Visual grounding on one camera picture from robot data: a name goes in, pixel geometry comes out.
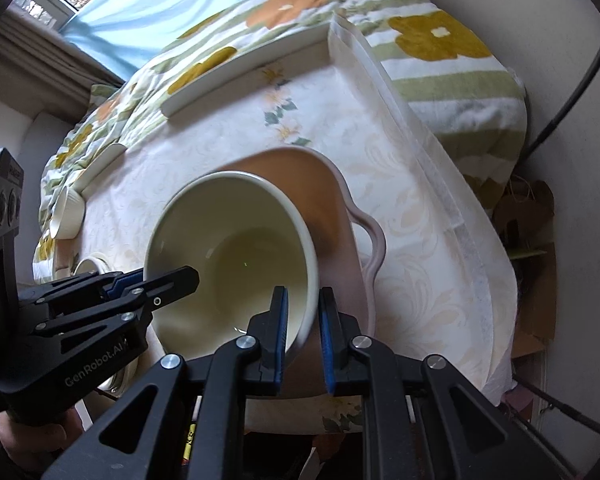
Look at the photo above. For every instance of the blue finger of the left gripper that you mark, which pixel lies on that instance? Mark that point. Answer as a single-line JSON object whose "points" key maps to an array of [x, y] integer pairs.
{"points": [[167, 288], [124, 281]]}

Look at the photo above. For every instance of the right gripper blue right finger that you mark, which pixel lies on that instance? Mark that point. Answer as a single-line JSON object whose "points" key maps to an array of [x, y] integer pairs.
{"points": [[341, 373]]}

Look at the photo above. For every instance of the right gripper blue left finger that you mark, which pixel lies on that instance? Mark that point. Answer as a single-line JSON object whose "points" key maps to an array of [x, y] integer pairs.
{"points": [[265, 373]]}

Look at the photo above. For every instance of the white duck cap plate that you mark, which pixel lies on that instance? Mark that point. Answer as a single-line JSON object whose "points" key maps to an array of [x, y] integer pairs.
{"points": [[119, 381]]}

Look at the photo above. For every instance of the white ribbed bowl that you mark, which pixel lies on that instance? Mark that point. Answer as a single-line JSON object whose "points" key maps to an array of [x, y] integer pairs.
{"points": [[68, 214]]}

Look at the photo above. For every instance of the pink handled baking dish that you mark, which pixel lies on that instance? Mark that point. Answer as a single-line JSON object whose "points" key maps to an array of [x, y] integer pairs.
{"points": [[350, 247]]}

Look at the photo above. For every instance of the cream round bowl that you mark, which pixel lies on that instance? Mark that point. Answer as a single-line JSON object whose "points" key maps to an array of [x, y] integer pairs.
{"points": [[244, 237]]}

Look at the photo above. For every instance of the person's left hand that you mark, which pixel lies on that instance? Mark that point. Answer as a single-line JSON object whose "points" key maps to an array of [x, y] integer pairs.
{"points": [[35, 447]]}

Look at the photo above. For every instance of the white floral tablecloth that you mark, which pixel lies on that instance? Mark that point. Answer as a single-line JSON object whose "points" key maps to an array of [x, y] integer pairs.
{"points": [[446, 285]]}

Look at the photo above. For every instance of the grey padded headboard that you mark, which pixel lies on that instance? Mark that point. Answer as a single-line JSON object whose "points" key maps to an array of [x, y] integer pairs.
{"points": [[42, 140]]}

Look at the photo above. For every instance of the green striped pillow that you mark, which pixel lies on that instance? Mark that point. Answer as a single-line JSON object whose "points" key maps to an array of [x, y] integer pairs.
{"points": [[100, 93]]}

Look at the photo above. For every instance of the left brown curtain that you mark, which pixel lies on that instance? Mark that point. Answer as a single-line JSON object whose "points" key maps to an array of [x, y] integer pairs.
{"points": [[40, 71]]}

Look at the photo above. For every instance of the light blue window cloth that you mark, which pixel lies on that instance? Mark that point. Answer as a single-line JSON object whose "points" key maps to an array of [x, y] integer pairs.
{"points": [[123, 35]]}

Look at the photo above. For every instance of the floral green striped duvet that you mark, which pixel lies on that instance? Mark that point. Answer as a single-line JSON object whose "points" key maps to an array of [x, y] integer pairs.
{"points": [[456, 86]]}

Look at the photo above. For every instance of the black floor lamp stand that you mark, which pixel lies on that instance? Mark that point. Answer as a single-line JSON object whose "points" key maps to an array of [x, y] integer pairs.
{"points": [[564, 111]]}

